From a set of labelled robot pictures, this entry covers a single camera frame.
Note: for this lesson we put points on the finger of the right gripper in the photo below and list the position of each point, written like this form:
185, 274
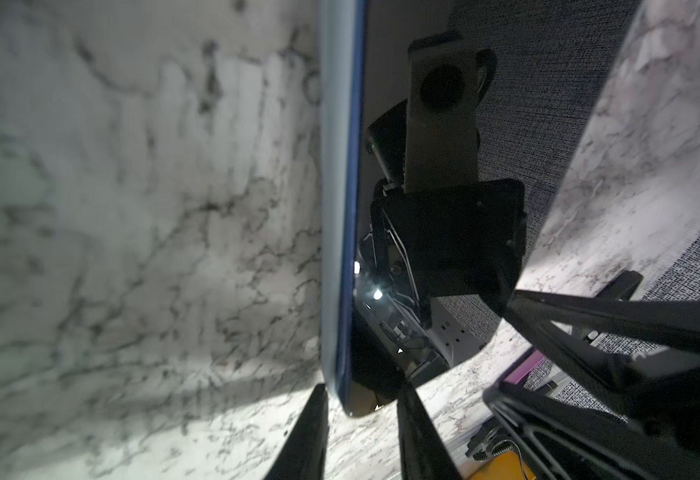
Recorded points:
560, 441
665, 380

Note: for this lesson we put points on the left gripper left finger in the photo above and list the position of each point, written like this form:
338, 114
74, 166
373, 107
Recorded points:
304, 453

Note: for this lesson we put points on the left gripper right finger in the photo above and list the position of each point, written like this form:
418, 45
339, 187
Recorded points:
423, 454

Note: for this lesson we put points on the black smartphone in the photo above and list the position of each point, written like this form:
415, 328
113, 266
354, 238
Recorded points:
454, 177

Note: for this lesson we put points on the light blue phone case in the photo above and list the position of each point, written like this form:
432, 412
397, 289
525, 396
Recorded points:
342, 54

